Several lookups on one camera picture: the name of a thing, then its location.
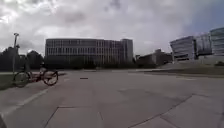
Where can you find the large dark glass-fronted building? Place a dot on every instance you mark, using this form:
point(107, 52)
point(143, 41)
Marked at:
point(88, 51)

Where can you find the grey concrete slab pavement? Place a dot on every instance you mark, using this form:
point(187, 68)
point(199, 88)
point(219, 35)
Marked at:
point(116, 100)

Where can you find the red bicycle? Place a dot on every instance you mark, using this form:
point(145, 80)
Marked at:
point(36, 76)

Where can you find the pale glass-fronted building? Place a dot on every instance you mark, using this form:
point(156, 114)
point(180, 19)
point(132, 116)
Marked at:
point(200, 46)

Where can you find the row of dark trees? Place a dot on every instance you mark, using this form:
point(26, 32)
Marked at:
point(20, 60)

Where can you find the street lamp pole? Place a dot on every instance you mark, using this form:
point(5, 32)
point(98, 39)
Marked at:
point(14, 50)

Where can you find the grass strip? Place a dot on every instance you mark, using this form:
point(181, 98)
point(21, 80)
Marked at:
point(5, 80)

